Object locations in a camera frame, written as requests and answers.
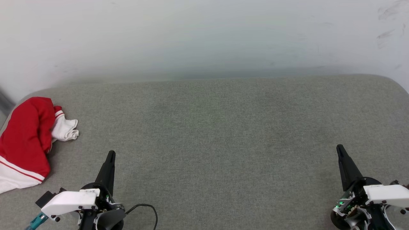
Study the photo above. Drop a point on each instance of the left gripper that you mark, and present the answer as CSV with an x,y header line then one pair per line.
x,y
68,201

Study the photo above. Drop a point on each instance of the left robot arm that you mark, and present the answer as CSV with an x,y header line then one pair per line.
x,y
110,220

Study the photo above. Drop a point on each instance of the red and white shirt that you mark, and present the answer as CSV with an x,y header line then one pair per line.
x,y
25,134

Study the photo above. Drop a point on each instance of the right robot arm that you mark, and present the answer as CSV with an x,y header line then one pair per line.
x,y
338,222

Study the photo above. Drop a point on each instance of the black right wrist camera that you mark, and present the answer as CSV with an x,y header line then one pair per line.
x,y
395,182

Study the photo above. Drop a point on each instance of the dark grey metal bar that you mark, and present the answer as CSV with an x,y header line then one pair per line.
x,y
3,102

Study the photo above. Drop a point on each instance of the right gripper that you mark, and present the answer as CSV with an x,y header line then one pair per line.
x,y
386,193

